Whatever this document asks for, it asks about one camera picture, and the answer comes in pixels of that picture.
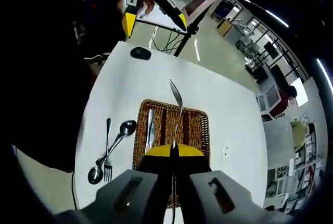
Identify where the silver metal spoon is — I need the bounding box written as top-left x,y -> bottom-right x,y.
95,119 -> 137,166
87,136 -> 123,185

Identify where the yellow front cabinet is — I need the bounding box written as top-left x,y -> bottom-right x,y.
217,17 -> 234,37

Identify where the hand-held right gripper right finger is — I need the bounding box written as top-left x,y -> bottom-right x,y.
173,143 -> 293,224

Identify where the shelving unit with white boxes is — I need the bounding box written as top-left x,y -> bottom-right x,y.
267,130 -> 326,209

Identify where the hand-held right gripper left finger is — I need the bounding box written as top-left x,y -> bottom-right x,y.
56,144 -> 174,224

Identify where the brown wicker utensil storage tray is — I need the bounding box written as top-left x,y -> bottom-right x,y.
132,99 -> 210,208

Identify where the black computer mouse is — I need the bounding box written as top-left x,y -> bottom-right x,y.
130,46 -> 151,59

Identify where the bright white display screen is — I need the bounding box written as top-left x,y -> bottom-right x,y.
292,78 -> 309,107

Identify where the black tripod pole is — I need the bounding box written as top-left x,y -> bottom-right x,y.
173,0 -> 235,57

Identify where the silver metal knife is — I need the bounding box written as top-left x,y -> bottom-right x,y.
148,109 -> 158,148
145,108 -> 156,150

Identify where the person's dark clothed torso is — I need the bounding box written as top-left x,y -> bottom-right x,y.
10,0 -> 128,175

